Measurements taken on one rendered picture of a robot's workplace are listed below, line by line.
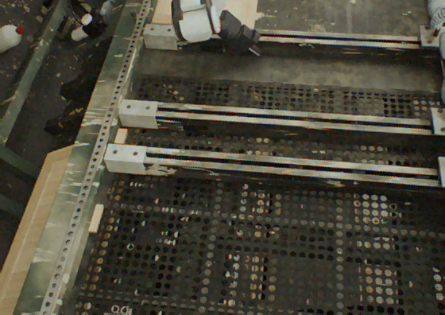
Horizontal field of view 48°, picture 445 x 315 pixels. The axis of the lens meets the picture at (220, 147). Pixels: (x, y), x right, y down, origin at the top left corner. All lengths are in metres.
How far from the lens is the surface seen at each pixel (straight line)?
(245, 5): 2.09
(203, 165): 1.51
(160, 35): 1.91
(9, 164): 2.30
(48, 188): 2.17
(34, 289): 1.47
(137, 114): 1.66
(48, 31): 2.67
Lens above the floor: 2.02
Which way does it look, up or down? 31 degrees down
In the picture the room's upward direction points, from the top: 75 degrees clockwise
